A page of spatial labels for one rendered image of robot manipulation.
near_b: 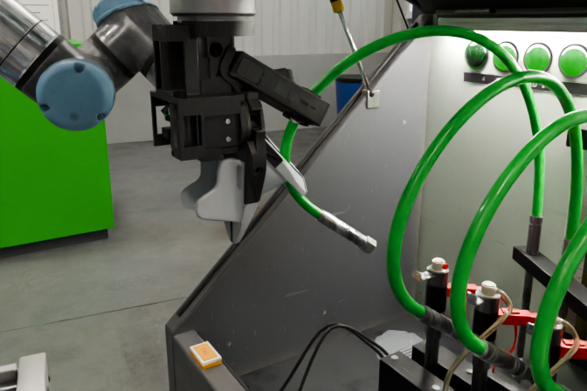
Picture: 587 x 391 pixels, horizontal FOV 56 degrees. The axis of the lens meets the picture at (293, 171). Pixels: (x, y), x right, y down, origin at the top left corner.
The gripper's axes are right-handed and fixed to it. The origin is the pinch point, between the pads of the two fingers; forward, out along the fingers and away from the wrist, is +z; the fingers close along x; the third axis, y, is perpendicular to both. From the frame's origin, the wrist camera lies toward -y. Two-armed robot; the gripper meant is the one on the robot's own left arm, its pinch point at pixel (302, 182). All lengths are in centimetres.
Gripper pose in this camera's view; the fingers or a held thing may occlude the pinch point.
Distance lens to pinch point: 74.0
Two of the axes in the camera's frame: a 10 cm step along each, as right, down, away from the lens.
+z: 6.8, 7.3, -0.2
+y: -7.3, 6.8, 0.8
